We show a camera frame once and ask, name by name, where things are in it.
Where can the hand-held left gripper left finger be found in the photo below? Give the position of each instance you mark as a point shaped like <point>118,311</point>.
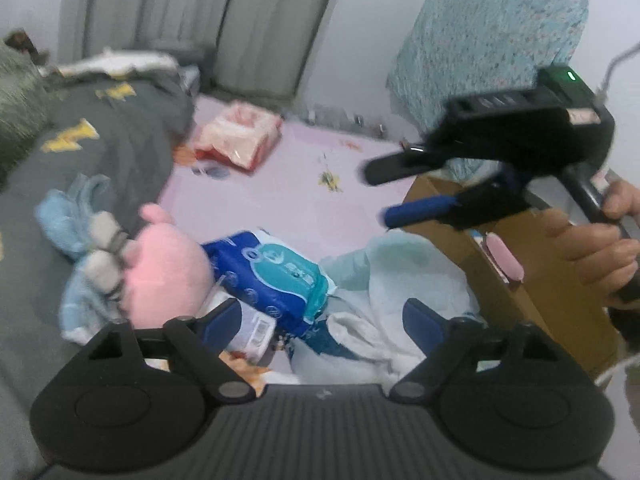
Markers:
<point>222,320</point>

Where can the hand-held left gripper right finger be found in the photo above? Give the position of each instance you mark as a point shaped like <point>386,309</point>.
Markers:
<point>425,322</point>

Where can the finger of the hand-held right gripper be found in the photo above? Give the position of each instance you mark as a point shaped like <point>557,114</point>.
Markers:
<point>420,210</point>
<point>400,167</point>

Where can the white plastic bag blue print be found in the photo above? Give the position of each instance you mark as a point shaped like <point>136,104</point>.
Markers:
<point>400,270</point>

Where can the blue wet wipes pack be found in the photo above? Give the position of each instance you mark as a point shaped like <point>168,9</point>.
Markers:
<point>270,270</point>

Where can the pink plush toy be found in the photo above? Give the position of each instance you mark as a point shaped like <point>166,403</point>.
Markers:
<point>165,265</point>

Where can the brown cardboard box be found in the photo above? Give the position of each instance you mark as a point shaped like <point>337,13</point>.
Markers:
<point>540,300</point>

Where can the light blue fuzzy cloth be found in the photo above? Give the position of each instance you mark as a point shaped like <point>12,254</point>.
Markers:
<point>55,215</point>

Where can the person's right hand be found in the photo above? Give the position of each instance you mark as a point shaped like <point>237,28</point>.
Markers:
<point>600,245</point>

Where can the row of clear bottles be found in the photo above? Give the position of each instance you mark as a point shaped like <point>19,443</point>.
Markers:
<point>350,120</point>

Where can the teal speckled foam mat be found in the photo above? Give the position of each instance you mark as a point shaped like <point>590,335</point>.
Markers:
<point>475,35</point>

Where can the red tissue pack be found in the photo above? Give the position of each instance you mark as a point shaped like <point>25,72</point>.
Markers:
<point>235,132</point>

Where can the grey blanket yellow print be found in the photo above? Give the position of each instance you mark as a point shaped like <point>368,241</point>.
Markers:
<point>100,160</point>

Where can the grey curtain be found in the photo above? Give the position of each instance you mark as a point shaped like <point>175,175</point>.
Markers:
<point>175,20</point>

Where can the white paper sheet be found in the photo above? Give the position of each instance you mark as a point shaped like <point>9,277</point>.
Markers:
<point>115,62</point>

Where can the green fuzzy cushion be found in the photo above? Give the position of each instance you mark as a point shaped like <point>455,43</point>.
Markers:
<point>20,105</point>

